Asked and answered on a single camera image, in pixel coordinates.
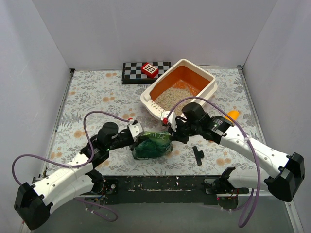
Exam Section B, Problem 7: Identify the black white checkerboard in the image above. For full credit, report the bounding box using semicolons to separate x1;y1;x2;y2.
121;62;172;84

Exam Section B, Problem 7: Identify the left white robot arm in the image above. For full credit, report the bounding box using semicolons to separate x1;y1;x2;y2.
14;120;143;230

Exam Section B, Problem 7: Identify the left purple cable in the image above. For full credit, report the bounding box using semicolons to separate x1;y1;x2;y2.
11;111;134;222

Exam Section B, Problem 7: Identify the white orange litter box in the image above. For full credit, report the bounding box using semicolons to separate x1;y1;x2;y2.
140;59;218;119

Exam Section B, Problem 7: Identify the purple cable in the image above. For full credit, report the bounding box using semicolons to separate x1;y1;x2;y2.
162;96;262;229
11;111;134;222

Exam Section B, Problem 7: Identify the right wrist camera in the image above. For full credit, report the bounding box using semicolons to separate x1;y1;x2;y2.
160;111;177;131

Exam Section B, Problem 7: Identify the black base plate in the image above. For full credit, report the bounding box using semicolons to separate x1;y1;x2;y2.
77;175;240;204

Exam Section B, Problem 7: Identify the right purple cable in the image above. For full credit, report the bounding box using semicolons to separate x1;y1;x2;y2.
162;96;262;229

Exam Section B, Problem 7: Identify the black bag clip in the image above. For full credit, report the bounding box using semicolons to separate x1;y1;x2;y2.
192;146;205;166

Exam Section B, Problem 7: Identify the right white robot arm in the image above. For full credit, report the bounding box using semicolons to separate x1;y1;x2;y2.
163;102;305;202

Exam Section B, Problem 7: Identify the red white grid block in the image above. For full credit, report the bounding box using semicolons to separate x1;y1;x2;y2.
140;63;159;78

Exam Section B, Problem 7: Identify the cat litter pile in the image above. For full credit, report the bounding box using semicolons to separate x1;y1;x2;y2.
155;87;192;111

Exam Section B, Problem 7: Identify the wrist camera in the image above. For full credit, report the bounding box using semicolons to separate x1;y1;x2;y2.
160;111;177;131
128;123;144;141

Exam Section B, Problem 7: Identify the green litter bag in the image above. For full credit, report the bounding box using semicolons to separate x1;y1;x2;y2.
130;131;173;160

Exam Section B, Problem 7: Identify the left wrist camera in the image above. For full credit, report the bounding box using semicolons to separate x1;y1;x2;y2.
128;123;144;141

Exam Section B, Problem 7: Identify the yellow plastic scoop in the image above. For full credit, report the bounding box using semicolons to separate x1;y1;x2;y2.
225;110;240;121

